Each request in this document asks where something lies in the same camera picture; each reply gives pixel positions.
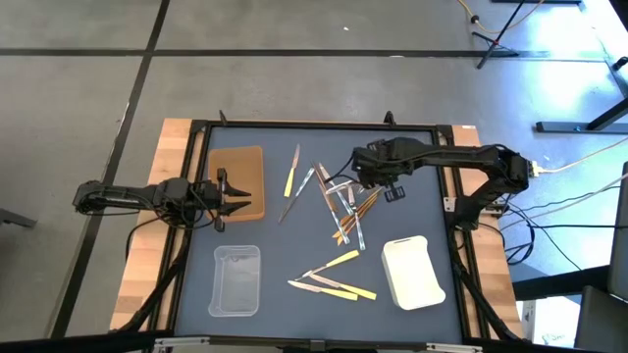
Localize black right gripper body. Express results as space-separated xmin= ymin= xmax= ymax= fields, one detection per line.
xmin=350 ymin=135 xmax=428 ymax=190

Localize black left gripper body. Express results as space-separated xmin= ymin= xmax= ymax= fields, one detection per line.
xmin=188 ymin=168 xmax=232 ymax=233

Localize gold utensil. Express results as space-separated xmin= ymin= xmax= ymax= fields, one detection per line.
xmin=338 ymin=189 xmax=379 ymax=231

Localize gold fork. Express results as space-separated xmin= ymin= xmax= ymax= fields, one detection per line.
xmin=332 ymin=188 xmax=384 ymax=241

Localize teal-patterned handle fork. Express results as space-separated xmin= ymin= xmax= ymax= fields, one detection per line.
xmin=325 ymin=179 xmax=355 ymax=196

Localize gold knife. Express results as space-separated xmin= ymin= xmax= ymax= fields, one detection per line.
xmin=311 ymin=160 xmax=340 ymax=214

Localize gold spoon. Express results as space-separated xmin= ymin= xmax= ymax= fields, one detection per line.
xmin=336 ymin=193 xmax=383 ymax=246

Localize yellow-handled steel knife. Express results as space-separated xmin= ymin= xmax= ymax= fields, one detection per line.
xmin=307 ymin=273 xmax=378 ymax=301
xmin=287 ymin=279 xmax=359 ymax=302
xmin=283 ymin=143 xmax=301 ymax=199

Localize teal-patterned handle knife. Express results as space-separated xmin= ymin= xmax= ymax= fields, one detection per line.
xmin=278 ymin=167 xmax=316 ymax=225

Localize yellow-handled steel fork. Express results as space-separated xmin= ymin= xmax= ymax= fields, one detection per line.
xmin=299 ymin=249 xmax=361 ymax=281

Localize orange plastic bin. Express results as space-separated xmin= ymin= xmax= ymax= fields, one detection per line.
xmin=208 ymin=145 xmax=266 ymax=225

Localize blue-grey table mat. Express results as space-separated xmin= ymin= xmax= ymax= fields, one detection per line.
xmin=174 ymin=126 xmax=465 ymax=344

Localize white plastic bin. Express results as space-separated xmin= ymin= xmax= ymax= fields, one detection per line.
xmin=381 ymin=234 xmax=447 ymax=312

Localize clear plastic bin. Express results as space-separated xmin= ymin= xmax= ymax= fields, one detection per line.
xmin=207 ymin=243 xmax=262 ymax=319

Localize black tripod stand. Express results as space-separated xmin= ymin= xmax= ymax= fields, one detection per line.
xmin=470 ymin=0 xmax=526 ymax=70

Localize black desk base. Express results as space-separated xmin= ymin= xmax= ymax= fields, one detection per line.
xmin=534 ymin=95 xmax=628 ymax=133

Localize black desk leg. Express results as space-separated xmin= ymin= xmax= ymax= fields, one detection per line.
xmin=512 ymin=264 xmax=612 ymax=301

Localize grey floor object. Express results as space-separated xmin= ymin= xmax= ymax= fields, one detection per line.
xmin=0 ymin=208 xmax=38 ymax=229

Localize white printed box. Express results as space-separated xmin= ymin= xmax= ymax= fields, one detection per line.
xmin=522 ymin=298 xmax=580 ymax=349

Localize dark grey chair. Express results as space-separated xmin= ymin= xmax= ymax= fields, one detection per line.
xmin=573 ymin=161 xmax=628 ymax=353

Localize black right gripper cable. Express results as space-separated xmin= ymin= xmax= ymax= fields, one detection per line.
xmin=323 ymin=165 xmax=357 ymax=186

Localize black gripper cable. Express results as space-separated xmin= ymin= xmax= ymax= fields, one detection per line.
xmin=161 ymin=205 xmax=217 ymax=231
xmin=323 ymin=165 xmax=357 ymax=186

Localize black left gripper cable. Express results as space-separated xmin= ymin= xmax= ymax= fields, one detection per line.
xmin=161 ymin=205 xmax=217 ymax=231

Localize black table frame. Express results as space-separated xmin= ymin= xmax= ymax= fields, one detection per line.
xmin=110 ymin=110 xmax=524 ymax=353

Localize yellow floor cable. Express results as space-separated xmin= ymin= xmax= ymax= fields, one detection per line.
xmin=455 ymin=0 xmax=546 ymax=35

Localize white power cable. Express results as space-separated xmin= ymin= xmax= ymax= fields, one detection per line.
xmin=499 ymin=174 xmax=628 ymax=230
xmin=539 ymin=136 xmax=628 ymax=176

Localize black floor cables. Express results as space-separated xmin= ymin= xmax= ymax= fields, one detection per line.
xmin=499 ymin=190 xmax=628 ymax=271

